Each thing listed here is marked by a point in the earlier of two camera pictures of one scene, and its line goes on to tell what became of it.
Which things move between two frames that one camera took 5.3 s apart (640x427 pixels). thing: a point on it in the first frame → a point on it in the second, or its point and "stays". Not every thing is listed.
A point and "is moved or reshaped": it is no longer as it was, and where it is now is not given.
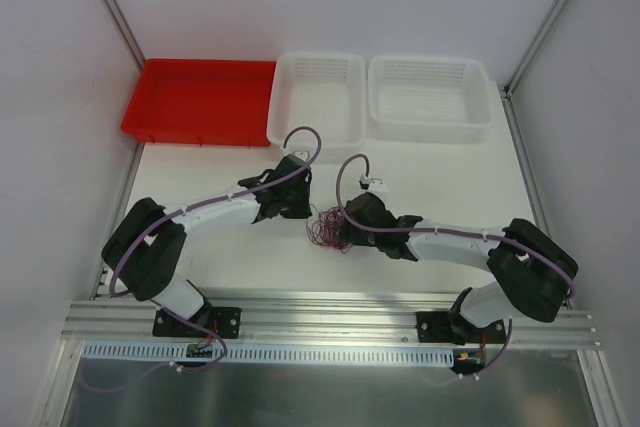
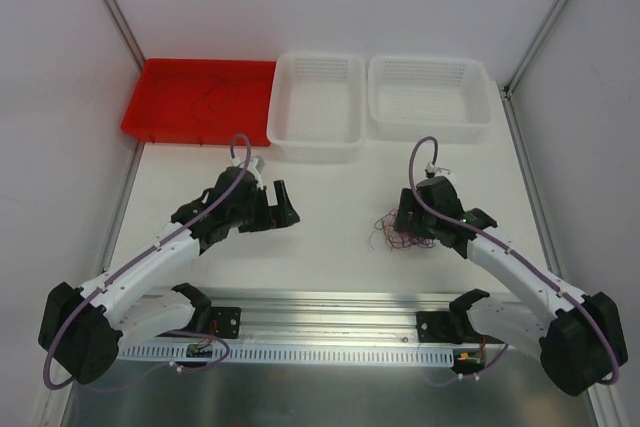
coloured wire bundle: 326,227 is moved or reshaped
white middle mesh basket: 325,92 stays
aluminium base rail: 321,316 stays
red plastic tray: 202,102 stays
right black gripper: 356,222 → 417,220
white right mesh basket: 429,99 stays
